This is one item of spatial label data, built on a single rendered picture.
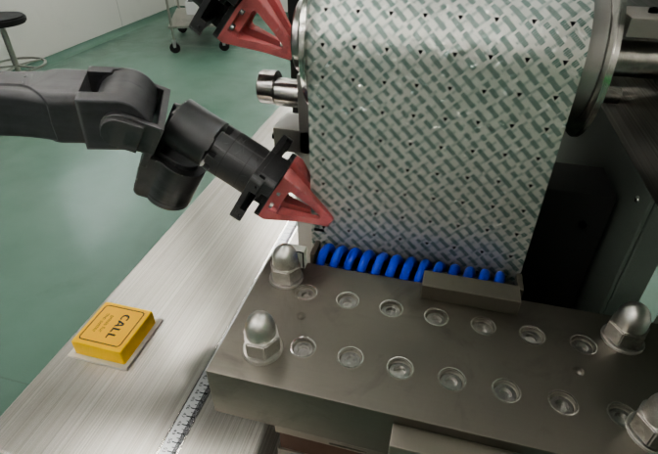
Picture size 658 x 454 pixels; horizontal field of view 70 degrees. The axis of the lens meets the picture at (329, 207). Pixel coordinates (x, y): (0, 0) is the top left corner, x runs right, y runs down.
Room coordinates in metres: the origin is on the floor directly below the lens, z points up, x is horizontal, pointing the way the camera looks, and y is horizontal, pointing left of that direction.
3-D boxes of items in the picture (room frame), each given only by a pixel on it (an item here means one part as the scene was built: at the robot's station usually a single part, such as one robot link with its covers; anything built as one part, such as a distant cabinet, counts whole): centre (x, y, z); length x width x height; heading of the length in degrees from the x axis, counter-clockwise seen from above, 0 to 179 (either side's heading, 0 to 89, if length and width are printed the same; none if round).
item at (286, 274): (0.38, 0.05, 1.05); 0.04 x 0.04 x 0.04
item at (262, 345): (0.28, 0.06, 1.05); 0.04 x 0.04 x 0.04
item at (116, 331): (0.41, 0.27, 0.91); 0.07 x 0.07 x 0.02; 75
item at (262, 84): (0.55, 0.07, 1.18); 0.04 x 0.02 x 0.04; 165
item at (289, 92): (0.55, 0.04, 1.05); 0.06 x 0.05 x 0.31; 75
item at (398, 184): (0.41, -0.09, 1.11); 0.23 x 0.01 x 0.18; 75
